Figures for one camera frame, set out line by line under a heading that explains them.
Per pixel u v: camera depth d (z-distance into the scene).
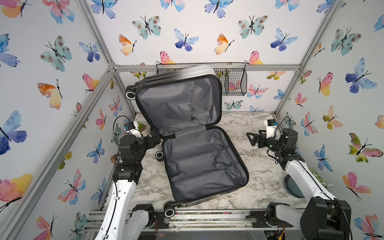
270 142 0.70
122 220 0.43
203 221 0.74
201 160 0.93
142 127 1.01
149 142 0.64
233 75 0.96
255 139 0.74
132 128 0.60
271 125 0.70
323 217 0.41
